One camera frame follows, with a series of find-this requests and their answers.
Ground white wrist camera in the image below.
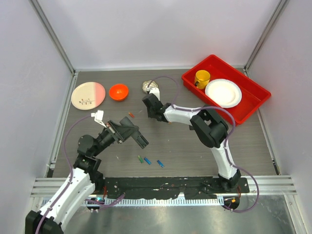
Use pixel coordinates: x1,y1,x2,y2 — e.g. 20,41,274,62
91,110,107,128
148,87,160,100

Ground aluminium frame post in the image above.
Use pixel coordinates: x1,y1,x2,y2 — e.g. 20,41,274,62
244,0,290,73
29,0,75,75

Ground small patterned ceramic bowl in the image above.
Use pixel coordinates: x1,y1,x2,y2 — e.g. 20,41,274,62
142,80,158,94

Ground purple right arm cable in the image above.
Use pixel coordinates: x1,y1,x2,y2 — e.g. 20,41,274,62
147,76,260,214

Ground black remote control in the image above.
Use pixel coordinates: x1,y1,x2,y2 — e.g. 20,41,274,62
132,131,149,149

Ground aluminium right frame post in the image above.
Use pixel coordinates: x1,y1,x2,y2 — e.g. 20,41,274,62
244,0,290,73

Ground blue battery lower right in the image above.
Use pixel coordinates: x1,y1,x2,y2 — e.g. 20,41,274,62
157,160,164,168

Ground white slotted cable duct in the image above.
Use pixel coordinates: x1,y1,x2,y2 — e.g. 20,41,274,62
41,197,224,207

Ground pink cream floral plate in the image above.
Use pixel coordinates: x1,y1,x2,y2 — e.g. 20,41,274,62
71,82,106,110

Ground aluminium front frame rail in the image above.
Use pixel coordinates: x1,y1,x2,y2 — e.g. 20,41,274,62
30,175,298,197

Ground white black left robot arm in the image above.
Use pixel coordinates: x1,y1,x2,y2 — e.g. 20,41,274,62
25,117,149,234

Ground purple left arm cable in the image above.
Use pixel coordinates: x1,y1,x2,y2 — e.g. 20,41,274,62
36,114,126,234

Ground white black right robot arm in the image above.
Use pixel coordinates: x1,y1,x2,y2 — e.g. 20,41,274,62
142,93,241,193

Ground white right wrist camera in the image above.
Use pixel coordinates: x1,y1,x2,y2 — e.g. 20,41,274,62
148,87,160,100

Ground aluminium left frame post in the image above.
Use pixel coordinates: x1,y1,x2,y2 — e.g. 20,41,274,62
29,0,75,75

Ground yellow mug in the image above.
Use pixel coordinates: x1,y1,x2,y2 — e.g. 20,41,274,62
194,70,211,89

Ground white paper plate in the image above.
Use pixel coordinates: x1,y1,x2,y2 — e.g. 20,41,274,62
205,78,242,108

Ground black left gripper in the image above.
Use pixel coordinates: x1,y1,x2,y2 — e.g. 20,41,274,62
92,120,138,156

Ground red plastic bin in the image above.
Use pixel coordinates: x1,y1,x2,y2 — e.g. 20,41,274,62
181,55,271,125

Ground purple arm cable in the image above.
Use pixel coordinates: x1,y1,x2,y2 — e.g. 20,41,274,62
36,114,126,234
147,76,260,214

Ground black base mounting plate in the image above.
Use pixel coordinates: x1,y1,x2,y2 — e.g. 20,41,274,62
95,176,250,200

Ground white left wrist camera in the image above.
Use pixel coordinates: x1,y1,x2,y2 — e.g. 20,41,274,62
91,110,107,128

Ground orange plastic bowl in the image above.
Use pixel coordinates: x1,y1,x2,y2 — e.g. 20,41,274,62
109,84,129,101

